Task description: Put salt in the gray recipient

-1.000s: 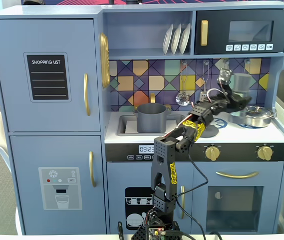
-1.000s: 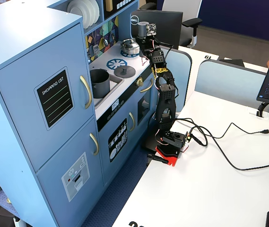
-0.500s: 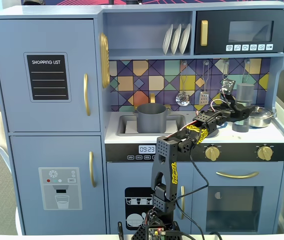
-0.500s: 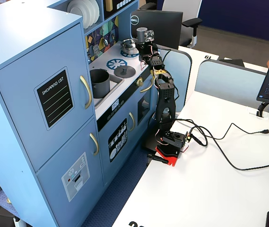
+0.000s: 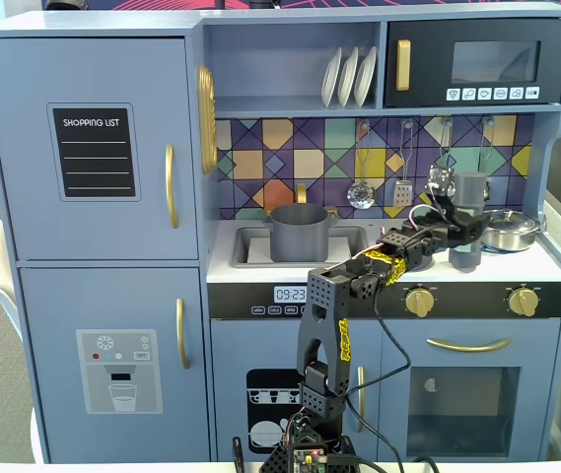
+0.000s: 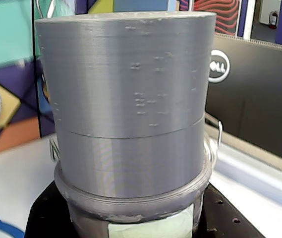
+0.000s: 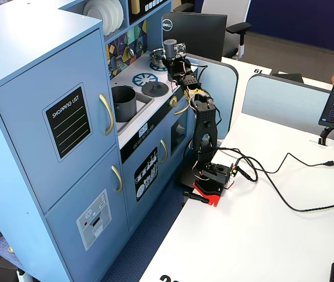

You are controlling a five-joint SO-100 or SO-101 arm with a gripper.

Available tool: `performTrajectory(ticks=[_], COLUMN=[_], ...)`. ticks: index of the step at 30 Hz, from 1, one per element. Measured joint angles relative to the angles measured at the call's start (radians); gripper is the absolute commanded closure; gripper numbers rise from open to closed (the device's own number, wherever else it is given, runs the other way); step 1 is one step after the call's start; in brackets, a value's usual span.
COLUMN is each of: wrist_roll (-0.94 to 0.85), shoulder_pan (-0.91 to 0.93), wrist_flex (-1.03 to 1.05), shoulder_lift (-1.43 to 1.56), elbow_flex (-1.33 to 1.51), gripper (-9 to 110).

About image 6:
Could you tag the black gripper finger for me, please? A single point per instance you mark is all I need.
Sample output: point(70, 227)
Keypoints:
point(220, 218)
point(46, 218)

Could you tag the gray salt shaker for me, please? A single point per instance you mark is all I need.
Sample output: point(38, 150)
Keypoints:
point(130, 99)

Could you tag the black Dell monitor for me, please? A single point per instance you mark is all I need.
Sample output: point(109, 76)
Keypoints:
point(254, 99)

